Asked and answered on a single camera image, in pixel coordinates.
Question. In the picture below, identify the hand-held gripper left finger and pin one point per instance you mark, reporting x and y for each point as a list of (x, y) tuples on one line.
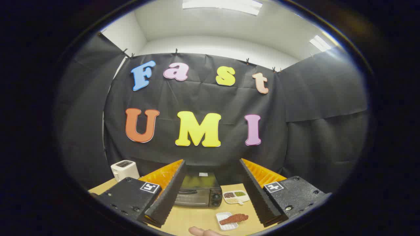
[(170, 193)]

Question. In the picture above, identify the long ceiling light panel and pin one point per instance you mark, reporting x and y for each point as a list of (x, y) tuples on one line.
[(223, 6)]

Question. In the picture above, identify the small ceiling light panel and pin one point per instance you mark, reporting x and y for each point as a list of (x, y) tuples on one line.
[(320, 43)]

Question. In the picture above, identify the black toaster oven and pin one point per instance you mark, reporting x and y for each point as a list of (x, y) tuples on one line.
[(200, 193)]

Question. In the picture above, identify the white ribbed tray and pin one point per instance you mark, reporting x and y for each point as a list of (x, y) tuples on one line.
[(222, 226)]

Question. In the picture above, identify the white divided condiment dish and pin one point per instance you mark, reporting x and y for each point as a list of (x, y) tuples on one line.
[(236, 197)]

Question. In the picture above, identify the white bread toaster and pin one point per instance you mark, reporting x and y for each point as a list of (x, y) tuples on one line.
[(124, 170)]

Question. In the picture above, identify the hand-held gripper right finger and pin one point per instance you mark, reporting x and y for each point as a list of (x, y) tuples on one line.
[(254, 193)]

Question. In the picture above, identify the brown meat drumstick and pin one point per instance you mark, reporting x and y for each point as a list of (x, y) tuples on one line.
[(233, 219)]

